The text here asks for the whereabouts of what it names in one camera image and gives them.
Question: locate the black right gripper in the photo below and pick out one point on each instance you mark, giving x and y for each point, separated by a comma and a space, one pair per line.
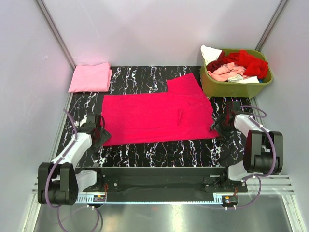
217, 125

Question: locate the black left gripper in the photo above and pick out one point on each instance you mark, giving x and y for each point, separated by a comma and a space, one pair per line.
105, 137

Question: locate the magenta t shirt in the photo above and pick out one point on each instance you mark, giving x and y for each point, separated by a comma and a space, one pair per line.
183, 112

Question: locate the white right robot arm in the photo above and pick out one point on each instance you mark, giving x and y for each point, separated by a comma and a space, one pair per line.
263, 152

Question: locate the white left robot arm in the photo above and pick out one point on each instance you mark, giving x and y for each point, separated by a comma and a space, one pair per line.
58, 183

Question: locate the black marbled table mat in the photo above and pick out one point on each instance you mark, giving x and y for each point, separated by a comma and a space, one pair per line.
190, 153

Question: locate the olive green plastic basket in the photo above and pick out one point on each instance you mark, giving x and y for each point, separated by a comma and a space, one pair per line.
236, 86

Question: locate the peach garment in basket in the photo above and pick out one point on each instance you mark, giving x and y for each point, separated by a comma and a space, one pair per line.
226, 71

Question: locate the folded pink t shirt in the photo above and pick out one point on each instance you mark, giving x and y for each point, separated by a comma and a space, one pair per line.
91, 78

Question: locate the dark red garment in basket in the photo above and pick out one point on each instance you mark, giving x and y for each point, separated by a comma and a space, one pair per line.
214, 65

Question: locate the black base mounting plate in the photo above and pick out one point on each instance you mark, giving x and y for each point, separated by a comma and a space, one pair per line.
163, 196

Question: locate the white cloth in basket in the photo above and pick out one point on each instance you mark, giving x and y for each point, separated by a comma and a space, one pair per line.
210, 54

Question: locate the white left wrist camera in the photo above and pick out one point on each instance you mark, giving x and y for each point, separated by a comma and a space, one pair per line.
93, 121

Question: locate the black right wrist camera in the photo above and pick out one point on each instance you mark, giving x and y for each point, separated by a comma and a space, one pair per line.
233, 108

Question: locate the aluminium frame rail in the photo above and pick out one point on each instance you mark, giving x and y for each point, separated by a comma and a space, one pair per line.
275, 186

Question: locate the right aluminium corner post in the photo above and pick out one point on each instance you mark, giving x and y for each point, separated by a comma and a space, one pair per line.
271, 24

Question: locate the aluminium corner post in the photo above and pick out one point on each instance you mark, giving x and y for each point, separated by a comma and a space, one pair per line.
271, 24
55, 32

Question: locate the left aluminium corner post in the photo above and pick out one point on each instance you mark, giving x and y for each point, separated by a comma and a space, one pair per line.
55, 32

